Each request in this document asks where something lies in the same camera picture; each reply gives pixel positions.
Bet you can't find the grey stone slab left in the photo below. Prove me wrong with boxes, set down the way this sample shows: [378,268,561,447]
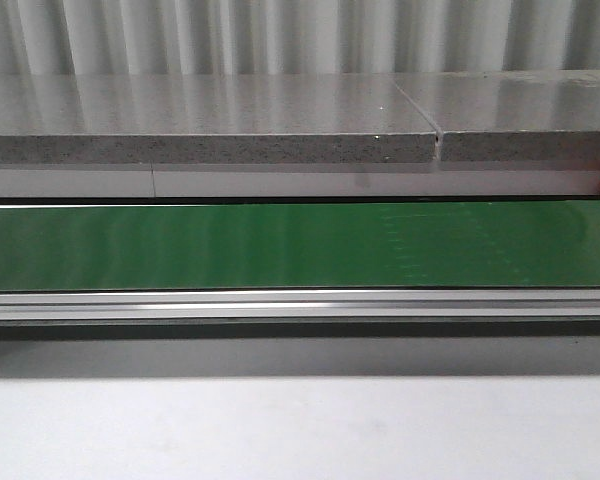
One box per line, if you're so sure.
[0,74,436,166]

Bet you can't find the grey stone slab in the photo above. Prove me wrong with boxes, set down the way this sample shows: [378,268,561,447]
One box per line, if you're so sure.
[393,70,600,169]
[0,74,436,166]

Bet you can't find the green conveyor belt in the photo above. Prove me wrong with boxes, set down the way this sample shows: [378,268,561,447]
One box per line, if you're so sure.
[0,200,600,292]

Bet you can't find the grey stone slab right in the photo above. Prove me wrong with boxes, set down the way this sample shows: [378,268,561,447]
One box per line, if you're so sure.
[393,70,600,169]

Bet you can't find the white pleated curtain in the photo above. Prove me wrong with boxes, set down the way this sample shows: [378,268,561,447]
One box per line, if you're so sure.
[0,1,600,75]

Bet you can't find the aluminium conveyor side rail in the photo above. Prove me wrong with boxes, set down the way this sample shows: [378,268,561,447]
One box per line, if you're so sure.
[0,288,600,327]

